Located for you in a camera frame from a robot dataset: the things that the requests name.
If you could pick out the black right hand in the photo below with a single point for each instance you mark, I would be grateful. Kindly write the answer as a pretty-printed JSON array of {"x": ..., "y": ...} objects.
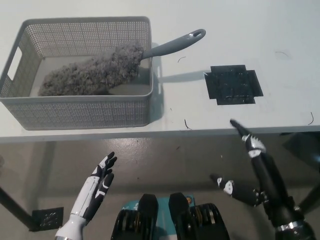
[{"x": 272, "y": 180}]

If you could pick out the white and black left hand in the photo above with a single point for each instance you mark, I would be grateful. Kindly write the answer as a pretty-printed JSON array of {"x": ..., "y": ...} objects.
[{"x": 91, "y": 190}]

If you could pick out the grey fluffy duster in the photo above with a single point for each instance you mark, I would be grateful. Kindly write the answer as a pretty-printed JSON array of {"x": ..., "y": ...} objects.
[{"x": 100, "y": 70}]

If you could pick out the black tape patch on desk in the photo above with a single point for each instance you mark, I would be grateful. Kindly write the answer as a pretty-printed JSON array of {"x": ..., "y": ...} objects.
[{"x": 232, "y": 85}]

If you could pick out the grey perforated plastic basket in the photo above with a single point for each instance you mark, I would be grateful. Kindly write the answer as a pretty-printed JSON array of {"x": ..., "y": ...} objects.
[{"x": 75, "y": 112}]

